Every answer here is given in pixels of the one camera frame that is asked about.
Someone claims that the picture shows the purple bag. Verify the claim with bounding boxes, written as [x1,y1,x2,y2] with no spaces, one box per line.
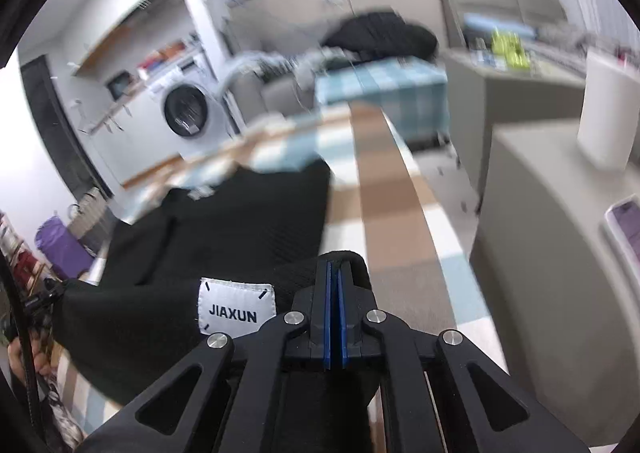
[35,216,96,280]

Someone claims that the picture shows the white cylinder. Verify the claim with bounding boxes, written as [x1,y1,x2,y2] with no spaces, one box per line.
[577,46,640,171]

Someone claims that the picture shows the grey desk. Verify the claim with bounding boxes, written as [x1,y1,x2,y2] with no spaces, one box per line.
[440,48,591,194]

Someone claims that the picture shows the white washing machine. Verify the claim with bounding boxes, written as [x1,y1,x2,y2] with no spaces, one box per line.
[147,50,241,161]

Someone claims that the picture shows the black cable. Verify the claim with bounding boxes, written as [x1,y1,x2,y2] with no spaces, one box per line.
[0,253,47,439]

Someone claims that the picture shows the brown blue checked blanket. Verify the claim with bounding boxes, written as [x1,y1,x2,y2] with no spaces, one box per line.
[50,102,511,453]

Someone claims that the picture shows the pile of white clothes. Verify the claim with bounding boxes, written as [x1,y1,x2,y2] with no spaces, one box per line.
[220,48,331,90]

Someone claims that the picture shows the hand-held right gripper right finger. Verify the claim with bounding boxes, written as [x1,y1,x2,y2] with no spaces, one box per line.
[336,257,593,453]

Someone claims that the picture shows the light blue box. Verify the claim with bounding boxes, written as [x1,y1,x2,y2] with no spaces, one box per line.
[462,13,540,40]

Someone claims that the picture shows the wooden wall shelf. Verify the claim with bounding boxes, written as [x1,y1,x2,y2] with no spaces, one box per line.
[75,0,193,80]

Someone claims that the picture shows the small dark box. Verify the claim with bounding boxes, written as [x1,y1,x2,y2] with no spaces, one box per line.
[106,72,135,101]

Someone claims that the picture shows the dark door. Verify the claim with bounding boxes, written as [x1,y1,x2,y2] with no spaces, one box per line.
[20,56,115,200]

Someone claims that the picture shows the blue white checked cloth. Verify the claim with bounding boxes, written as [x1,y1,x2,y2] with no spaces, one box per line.
[315,58,448,150]

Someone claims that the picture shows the black bag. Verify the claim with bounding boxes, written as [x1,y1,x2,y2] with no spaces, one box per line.
[320,10,441,65]

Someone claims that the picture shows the grey cabinet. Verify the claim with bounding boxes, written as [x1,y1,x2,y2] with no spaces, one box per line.
[470,118,640,449]

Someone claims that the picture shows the rack of coloured spools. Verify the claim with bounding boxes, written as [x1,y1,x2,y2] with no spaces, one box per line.
[0,212,51,286]

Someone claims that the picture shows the wicker basket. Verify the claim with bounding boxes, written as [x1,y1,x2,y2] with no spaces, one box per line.
[67,187,113,254]

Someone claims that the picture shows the yellow green packets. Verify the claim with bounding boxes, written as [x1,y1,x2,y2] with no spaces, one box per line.
[491,30,532,70]

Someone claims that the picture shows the phone with purple case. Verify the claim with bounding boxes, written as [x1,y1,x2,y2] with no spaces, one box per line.
[604,198,640,279]

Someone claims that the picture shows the black knit garment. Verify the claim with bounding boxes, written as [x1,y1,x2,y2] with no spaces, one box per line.
[52,160,383,453]

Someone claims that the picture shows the person's left hand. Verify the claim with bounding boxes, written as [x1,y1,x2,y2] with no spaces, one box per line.
[7,333,53,382]

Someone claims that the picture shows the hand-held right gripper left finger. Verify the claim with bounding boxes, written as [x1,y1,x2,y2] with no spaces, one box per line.
[75,259,333,453]

